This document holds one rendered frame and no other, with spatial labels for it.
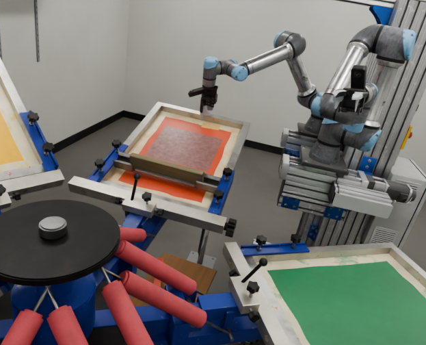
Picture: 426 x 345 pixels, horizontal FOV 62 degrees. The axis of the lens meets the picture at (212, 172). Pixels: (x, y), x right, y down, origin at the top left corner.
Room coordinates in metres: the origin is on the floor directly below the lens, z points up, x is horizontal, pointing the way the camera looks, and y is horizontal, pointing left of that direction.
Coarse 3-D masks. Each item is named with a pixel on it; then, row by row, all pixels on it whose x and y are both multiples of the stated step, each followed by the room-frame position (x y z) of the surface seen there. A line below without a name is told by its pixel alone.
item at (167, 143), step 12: (168, 120) 1.98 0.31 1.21; (180, 120) 2.00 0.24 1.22; (156, 132) 1.85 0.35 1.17; (168, 132) 1.87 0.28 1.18; (180, 132) 1.88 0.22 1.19; (192, 132) 1.90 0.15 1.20; (156, 144) 1.75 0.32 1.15; (168, 144) 1.76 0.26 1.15; (180, 144) 1.77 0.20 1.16; (156, 156) 1.65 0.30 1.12; (168, 156) 1.67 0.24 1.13; (120, 180) 1.45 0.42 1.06; (132, 180) 1.46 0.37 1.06; (144, 180) 1.47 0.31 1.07; (156, 180) 1.48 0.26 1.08
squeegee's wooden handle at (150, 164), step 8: (136, 160) 1.48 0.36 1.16; (144, 160) 1.47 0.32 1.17; (152, 160) 1.47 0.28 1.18; (160, 160) 1.48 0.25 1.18; (144, 168) 1.48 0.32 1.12; (152, 168) 1.47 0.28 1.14; (160, 168) 1.46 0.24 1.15; (168, 168) 1.45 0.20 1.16; (176, 168) 1.44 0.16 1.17; (184, 168) 1.44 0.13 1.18; (192, 168) 1.45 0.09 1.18; (168, 176) 1.46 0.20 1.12; (176, 176) 1.45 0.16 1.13; (184, 176) 1.44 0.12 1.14; (192, 176) 1.43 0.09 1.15; (200, 176) 1.42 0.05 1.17
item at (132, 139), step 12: (156, 108) 2.03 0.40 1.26; (168, 108) 2.06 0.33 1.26; (180, 108) 2.07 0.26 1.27; (144, 120) 1.89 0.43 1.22; (204, 120) 2.03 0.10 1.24; (216, 120) 2.02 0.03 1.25; (228, 120) 2.01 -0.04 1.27; (240, 120) 2.02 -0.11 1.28; (132, 132) 1.77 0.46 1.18; (240, 132) 1.91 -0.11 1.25; (132, 144) 1.69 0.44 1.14; (240, 144) 1.79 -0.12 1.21; (180, 204) 1.31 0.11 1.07; (192, 204) 1.32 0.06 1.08
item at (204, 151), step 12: (204, 132) 1.92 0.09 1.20; (216, 132) 1.93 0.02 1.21; (228, 132) 1.95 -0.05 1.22; (192, 144) 1.79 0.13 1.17; (204, 144) 1.80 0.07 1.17; (216, 144) 1.82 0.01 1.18; (180, 156) 1.68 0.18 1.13; (192, 156) 1.69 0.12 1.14; (204, 156) 1.71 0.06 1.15; (216, 156) 1.72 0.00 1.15; (204, 168) 1.61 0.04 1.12; (168, 180) 1.49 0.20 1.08; (168, 192) 1.41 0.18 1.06; (180, 192) 1.42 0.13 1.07; (192, 192) 1.43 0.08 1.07; (204, 192) 1.45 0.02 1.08
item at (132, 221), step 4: (128, 216) 1.15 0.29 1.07; (132, 216) 1.15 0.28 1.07; (136, 216) 1.16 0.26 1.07; (140, 216) 1.16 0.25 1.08; (144, 216) 1.17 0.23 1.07; (124, 220) 1.13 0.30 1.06; (128, 220) 1.13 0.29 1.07; (132, 220) 1.13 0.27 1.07; (136, 220) 1.14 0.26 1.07; (140, 220) 1.14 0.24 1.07; (124, 224) 1.11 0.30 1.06; (128, 224) 1.12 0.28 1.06; (132, 224) 1.12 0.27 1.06; (136, 224) 1.12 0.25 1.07; (140, 224) 1.14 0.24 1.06; (140, 228) 1.14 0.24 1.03
